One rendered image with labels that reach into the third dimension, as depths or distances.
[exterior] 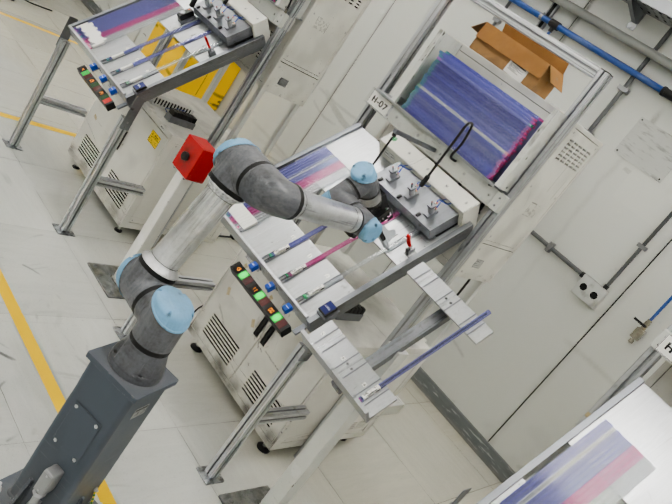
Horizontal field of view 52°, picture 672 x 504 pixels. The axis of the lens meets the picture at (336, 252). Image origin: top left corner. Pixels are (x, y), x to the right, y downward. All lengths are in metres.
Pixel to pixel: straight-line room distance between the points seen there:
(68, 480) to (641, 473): 1.56
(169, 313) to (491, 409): 2.65
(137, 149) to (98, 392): 1.93
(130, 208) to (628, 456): 2.51
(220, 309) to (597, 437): 1.61
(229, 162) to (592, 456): 1.29
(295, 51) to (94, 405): 2.19
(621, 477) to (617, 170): 2.15
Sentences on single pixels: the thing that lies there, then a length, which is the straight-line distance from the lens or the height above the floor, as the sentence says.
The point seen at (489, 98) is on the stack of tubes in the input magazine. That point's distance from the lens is 2.60.
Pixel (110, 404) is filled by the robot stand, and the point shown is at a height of 0.48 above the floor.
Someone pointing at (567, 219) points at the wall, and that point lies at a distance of 4.00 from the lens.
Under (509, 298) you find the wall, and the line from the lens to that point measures 4.06.
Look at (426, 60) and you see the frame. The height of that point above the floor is 1.59.
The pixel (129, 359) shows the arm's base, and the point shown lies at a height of 0.60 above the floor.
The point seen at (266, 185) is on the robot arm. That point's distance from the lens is 1.70.
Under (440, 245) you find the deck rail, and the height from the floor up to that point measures 1.11.
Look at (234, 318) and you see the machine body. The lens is 2.96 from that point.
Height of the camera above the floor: 1.64
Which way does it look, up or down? 18 degrees down
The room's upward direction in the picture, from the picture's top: 36 degrees clockwise
